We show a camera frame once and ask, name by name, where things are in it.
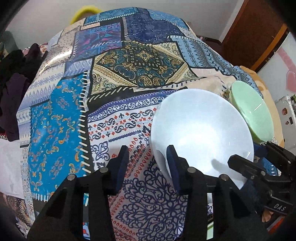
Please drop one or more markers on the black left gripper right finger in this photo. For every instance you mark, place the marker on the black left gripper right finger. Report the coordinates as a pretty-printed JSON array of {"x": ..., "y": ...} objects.
[{"x": 234, "y": 216}]

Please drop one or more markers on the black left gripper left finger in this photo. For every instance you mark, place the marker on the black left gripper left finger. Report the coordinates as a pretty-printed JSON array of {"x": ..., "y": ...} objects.
[{"x": 62, "y": 216}]

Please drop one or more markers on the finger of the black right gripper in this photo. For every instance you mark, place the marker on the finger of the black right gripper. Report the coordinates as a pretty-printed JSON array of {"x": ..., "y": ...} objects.
[
  {"x": 252, "y": 171},
  {"x": 283, "y": 159}
]

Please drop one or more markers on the mint green bowl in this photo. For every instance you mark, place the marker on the mint green bowl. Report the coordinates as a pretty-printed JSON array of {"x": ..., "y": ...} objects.
[{"x": 254, "y": 111}]

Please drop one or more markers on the white plate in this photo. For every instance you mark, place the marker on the white plate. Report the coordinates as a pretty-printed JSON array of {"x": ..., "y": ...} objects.
[{"x": 205, "y": 129}]

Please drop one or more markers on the right hand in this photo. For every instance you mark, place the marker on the right hand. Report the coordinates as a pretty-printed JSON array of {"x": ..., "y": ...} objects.
[{"x": 266, "y": 216}]

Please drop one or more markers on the white folded cloth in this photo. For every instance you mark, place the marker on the white folded cloth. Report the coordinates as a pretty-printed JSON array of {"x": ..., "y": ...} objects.
[{"x": 10, "y": 169}]

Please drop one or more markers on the brown wooden door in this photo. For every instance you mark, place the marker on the brown wooden door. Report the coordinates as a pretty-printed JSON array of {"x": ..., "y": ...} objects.
[{"x": 254, "y": 34}]

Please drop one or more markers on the blue patchwork tablecloth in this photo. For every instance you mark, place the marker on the blue patchwork tablecloth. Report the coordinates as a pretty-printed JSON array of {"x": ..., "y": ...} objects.
[{"x": 98, "y": 89}]

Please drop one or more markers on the black clothing pile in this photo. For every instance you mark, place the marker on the black clothing pile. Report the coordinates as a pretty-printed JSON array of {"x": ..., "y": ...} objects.
[{"x": 17, "y": 73}]

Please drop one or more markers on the yellow round cushion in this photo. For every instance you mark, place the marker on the yellow round cushion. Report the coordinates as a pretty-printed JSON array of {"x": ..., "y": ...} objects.
[{"x": 84, "y": 12}]

